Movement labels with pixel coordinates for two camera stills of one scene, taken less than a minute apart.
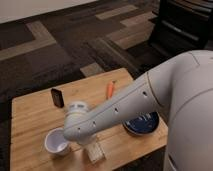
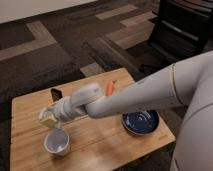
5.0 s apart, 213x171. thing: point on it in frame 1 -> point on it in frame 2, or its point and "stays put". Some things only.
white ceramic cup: x=56 y=141 stays put
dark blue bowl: x=144 y=123 stays put
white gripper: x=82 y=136 -> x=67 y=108
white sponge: x=95 y=152 -> x=48 y=121
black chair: x=181 y=27 stays put
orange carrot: x=109 y=89 stays put
